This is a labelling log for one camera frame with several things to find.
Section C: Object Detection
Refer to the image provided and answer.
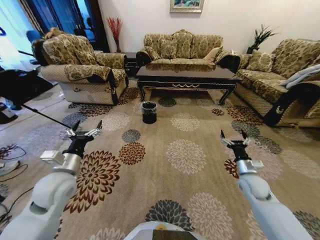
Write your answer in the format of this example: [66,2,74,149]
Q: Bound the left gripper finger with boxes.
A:
[62,119,82,138]
[84,119,104,139]

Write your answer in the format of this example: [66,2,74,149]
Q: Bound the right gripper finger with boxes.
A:
[240,129,251,146]
[219,129,234,146]

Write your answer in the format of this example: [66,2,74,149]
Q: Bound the black trash bin with bag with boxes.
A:
[141,101,158,124]

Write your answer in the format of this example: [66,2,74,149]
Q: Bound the white floor device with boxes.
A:
[0,101,19,125]

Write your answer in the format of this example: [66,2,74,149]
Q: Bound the black tripod pole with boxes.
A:
[21,104,76,131]

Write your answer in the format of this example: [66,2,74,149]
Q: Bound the floral armchair with quilted cover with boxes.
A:
[39,27,130,106]

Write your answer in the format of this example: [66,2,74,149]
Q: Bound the floral patterned beige rug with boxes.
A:
[0,86,320,240]

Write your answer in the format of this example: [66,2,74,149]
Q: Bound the dark wooden side table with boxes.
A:
[123,51,139,74]

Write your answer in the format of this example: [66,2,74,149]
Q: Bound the dark glossy coffee table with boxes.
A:
[135,63,243,106]

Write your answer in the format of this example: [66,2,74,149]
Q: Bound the large floral cushion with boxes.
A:
[245,49,276,74]

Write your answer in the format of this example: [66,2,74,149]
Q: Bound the pale blue folded cloth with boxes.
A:
[279,63,320,90]

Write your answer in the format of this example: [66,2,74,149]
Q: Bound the plain tan cushion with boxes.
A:
[202,46,224,63]

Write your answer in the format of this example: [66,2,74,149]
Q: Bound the floral three-seat sofa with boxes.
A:
[136,29,241,74]

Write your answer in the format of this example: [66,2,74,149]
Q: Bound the blue chair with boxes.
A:
[25,29,45,44]

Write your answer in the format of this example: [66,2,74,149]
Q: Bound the red decorative branches in vase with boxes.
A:
[106,16,124,54]

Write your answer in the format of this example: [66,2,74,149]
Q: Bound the dark feathery decorative plant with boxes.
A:
[246,23,280,55]

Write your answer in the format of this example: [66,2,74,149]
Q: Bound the floral square cushion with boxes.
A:
[159,39,179,60]

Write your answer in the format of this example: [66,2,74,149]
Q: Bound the white robot front shell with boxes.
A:
[124,220,200,240]

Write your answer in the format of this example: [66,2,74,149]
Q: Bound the dark blue curtain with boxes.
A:
[24,0,81,35]

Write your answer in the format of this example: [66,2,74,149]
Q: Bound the framed landscape picture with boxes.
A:
[169,0,204,14]

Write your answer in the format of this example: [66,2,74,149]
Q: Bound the black floor cable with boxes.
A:
[0,143,32,183]

